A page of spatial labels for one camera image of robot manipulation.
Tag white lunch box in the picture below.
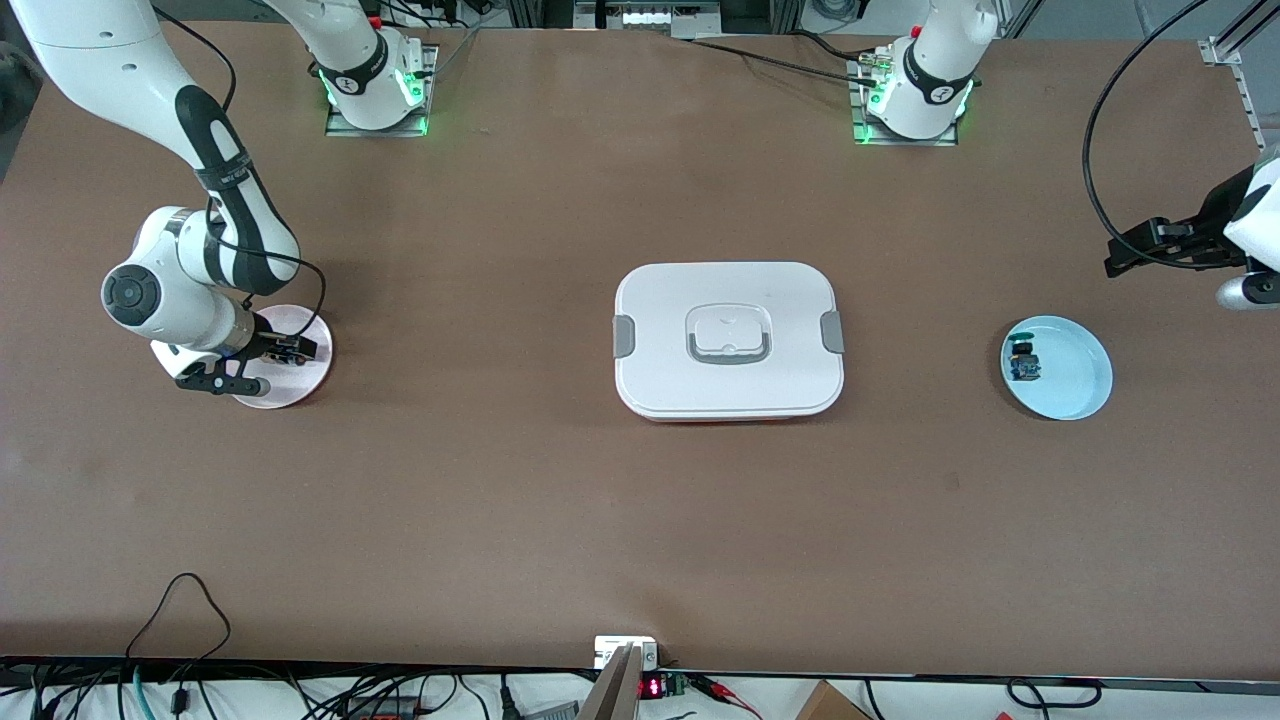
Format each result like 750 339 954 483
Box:
612 261 846 425

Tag brown cardboard box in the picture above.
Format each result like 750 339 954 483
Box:
794 680 873 720

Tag pink round plate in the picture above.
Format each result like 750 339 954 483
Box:
222 304 334 410

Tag light blue round plate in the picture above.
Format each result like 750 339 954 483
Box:
1000 315 1114 422

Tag white LED strip device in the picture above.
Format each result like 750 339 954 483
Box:
574 0 723 33

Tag red alligator clip leads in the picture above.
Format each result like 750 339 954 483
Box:
690 674 763 719

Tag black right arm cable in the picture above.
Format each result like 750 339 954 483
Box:
150 5 331 346

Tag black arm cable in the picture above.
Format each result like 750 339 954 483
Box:
150 5 331 346
1083 0 1246 271

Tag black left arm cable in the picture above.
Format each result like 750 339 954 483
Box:
1083 0 1246 271

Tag aluminium profile frame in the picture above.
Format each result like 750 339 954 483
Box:
1197 0 1280 141

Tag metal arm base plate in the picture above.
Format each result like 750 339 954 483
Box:
849 52 960 148
324 44 440 139

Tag thin black cable loop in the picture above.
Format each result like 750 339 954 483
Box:
124 572 234 716

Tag black cable tangle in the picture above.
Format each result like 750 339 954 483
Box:
0 660 601 720

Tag short black base cable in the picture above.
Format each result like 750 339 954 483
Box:
793 30 877 64

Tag long black base cable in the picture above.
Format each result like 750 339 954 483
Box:
672 36 881 89

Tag white table edge bracket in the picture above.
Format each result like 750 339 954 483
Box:
593 635 660 671

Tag black cable under table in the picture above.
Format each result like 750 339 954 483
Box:
1005 677 1104 708

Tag aluminium camera post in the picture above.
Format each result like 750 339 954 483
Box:
577 644 642 720

